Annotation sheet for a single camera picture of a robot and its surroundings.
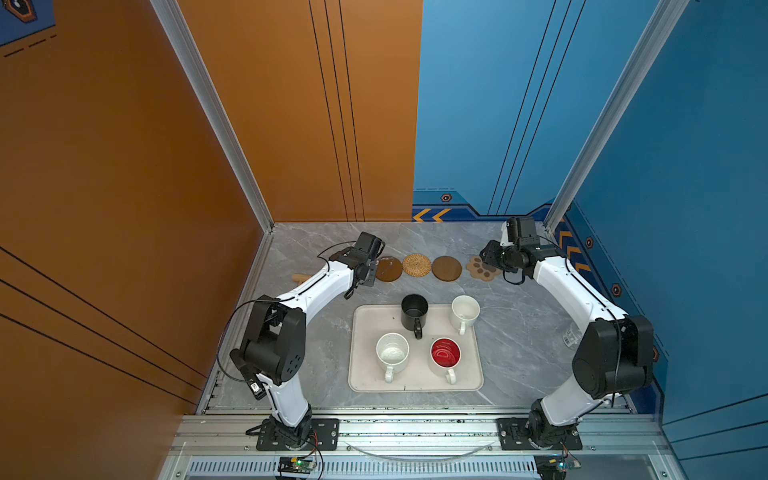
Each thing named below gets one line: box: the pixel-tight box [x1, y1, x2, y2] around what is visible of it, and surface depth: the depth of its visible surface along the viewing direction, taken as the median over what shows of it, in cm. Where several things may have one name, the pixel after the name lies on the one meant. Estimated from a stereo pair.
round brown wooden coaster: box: [431, 256, 463, 282], surface depth 108 cm
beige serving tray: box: [348, 304, 484, 393], surface depth 85 cm
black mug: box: [401, 293, 428, 340], surface depth 89 cm
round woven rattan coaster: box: [402, 253, 431, 278], surface depth 110 cm
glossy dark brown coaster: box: [376, 256, 403, 283], surface depth 107 cm
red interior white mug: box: [429, 337, 462, 385], surface depth 81 cm
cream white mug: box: [450, 294, 481, 336], surface depth 89 cm
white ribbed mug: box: [376, 332, 410, 384], surface depth 82 cm
